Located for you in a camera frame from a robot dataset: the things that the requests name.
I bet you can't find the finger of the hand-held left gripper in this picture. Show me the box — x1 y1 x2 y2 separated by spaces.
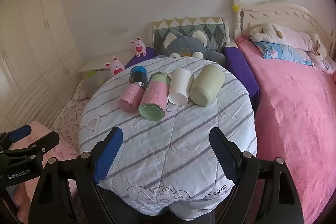
0 125 32 152
0 132 60 162

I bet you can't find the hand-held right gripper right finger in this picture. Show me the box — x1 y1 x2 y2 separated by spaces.
209 127 303 224

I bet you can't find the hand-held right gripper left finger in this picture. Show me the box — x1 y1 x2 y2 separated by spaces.
30 126 124 224

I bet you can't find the pink cup with black lid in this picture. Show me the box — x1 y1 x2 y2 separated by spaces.
118 66 148 113

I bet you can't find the pale green cup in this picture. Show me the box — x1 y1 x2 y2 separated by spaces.
189 64 226 106

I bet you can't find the pink and green cup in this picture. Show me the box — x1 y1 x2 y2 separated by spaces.
138 72 172 122

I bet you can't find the white paper cup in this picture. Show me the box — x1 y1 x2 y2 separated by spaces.
168 68 195 105

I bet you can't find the person's left hand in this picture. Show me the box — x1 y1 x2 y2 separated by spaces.
13 185 33 224

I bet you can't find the pink cloth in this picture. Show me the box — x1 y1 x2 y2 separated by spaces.
12 121 80 161

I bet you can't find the heart print sheet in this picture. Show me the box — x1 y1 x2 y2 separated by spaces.
50 80 92 153

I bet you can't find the striped white quilt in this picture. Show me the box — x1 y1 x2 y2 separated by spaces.
79 56 258 220

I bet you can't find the clear storage box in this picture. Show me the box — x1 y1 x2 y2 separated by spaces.
83 70 112 89

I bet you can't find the pink fleece blanket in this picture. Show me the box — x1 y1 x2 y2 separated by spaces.
236 36 336 216

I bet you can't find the pink bunny toy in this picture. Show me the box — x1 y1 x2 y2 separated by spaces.
105 56 125 76
130 37 147 57

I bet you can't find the purple bed bumper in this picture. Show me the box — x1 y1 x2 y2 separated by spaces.
223 46 260 109
125 47 156 68

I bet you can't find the cream wardrobe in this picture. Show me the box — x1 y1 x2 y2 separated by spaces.
0 0 84 132

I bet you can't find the grey cat plush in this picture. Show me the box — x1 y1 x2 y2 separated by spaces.
157 30 226 67

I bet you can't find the blue printed pillow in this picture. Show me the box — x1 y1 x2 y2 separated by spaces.
254 41 314 67

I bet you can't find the cream small bed headboard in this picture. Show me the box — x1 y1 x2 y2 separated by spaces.
148 20 238 50

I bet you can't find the white dog plush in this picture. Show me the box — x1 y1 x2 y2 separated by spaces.
249 24 327 58

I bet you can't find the diamond pattern quilted cover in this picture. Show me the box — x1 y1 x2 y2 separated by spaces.
153 17 229 52

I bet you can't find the pink printed pillow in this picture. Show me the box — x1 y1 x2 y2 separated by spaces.
307 52 336 73

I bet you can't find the cream carved bed headboard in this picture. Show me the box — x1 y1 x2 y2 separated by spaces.
231 0 336 42

